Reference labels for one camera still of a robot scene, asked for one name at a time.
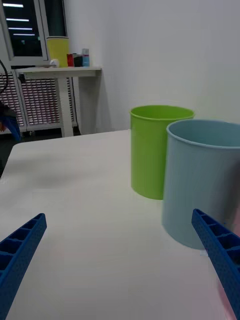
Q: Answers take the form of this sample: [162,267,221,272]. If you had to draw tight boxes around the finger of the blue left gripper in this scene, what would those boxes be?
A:
[0,103,22,141]

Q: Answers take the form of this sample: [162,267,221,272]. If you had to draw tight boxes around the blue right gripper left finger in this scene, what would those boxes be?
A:
[0,212,48,320]

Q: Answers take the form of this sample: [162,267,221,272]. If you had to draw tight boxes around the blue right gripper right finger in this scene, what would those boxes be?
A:
[191,208,240,320]

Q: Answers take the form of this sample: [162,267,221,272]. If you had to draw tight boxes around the white side table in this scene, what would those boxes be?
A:
[15,65,103,138]

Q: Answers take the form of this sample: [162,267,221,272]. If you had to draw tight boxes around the pale blue plastic bin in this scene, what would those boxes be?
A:
[161,119,240,250]

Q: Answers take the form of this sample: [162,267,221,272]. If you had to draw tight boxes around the yellow plastic bin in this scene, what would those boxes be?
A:
[46,36,70,68]

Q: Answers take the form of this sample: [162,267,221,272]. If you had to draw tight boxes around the window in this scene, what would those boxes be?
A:
[0,0,68,61]

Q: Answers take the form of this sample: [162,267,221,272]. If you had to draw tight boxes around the green plastic bin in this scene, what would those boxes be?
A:
[129,104,196,200]

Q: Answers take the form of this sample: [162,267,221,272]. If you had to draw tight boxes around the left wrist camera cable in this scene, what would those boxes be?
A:
[0,59,9,95]

